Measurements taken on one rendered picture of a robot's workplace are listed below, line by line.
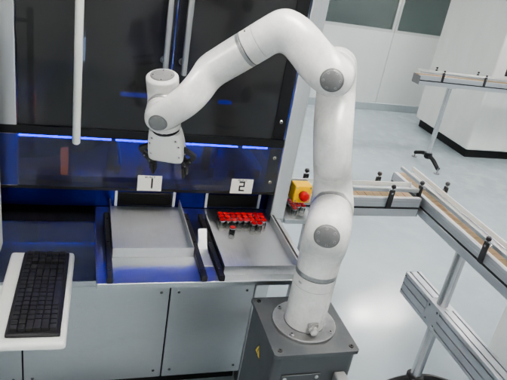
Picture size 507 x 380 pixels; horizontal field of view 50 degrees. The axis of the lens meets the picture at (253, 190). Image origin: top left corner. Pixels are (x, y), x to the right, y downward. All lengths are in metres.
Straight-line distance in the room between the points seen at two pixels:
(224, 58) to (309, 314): 0.74
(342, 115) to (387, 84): 6.22
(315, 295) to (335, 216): 0.27
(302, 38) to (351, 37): 5.86
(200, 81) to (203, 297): 1.14
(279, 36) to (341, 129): 0.27
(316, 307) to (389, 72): 6.15
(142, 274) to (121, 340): 0.67
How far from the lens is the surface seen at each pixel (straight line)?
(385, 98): 7.63
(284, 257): 1.91
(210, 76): 1.37
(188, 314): 2.32
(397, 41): 7.47
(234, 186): 2.02
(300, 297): 1.56
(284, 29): 1.31
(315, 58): 1.26
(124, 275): 1.72
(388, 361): 3.04
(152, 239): 1.90
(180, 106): 1.35
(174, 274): 1.74
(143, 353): 2.42
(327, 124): 1.35
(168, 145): 1.52
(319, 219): 1.37
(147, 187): 1.97
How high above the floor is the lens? 1.87
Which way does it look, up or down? 25 degrees down
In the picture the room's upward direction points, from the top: 10 degrees clockwise
